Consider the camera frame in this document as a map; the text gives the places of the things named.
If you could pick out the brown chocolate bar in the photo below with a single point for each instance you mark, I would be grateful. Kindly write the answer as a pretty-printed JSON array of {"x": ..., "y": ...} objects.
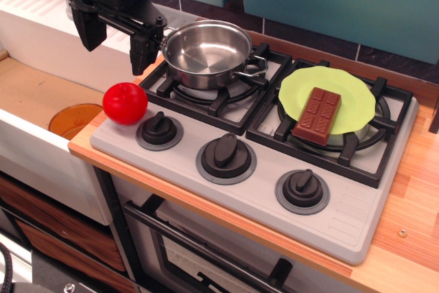
[{"x": 318, "y": 116}]

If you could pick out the black oven door handle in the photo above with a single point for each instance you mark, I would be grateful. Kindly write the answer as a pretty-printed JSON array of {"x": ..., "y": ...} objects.
[{"x": 145, "y": 214}]

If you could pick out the black stove knob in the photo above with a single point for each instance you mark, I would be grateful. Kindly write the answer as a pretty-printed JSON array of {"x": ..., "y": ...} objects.
[
  {"x": 302, "y": 192},
  {"x": 226, "y": 160},
  {"x": 159, "y": 133}
]

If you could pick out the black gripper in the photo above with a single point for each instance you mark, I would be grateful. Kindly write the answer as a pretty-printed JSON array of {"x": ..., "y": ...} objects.
[{"x": 137, "y": 18}]

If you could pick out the black middle stove knob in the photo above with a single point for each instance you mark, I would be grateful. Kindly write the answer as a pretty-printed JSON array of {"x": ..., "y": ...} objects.
[{"x": 226, "y": 160}]

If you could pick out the stainless steel pot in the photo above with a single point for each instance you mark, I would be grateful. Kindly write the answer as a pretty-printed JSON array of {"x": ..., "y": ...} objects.
[{"x": 210, "y": 55}]

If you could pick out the black burner grate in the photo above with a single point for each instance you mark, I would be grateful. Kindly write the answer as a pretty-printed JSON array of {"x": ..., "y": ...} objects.
[
  {"x": 231, "y": 108},
  {"x": 363, "y": 156}
]

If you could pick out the red toy apple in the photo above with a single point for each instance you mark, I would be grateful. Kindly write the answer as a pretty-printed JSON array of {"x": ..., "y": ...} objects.
[{"x": 125, "y": 103}]

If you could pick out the black left burner grate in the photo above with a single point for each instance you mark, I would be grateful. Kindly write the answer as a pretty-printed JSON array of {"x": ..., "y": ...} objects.
[{"x": 231, "y": 108}]

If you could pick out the black right stove knob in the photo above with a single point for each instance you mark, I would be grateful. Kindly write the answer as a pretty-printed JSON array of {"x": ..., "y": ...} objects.
[{"x": 302, "y": 192}]

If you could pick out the grey toy stove top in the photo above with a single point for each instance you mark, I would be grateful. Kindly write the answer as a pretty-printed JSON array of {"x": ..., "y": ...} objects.
[{"x": 344, "y": 228}]

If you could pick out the black left stove knob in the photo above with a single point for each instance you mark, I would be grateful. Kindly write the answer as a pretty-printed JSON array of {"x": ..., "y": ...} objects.
[{"x": 159, "y": 133}]

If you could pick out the black right burner grate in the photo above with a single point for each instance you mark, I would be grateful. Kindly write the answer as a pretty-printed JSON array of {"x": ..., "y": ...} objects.
[{"x": 363, "y": 156}]

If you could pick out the white toy sink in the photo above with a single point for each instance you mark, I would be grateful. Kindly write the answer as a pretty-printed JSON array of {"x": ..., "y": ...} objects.
[{"x": 44, "y": 70}]

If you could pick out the wooden drawer fronts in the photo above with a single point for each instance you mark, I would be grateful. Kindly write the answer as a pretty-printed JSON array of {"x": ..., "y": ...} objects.
[{"x": 77, "y": 243}]

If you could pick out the light green plate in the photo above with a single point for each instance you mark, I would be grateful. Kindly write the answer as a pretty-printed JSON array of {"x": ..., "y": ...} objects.
[{"x": 358, "y": 102}]

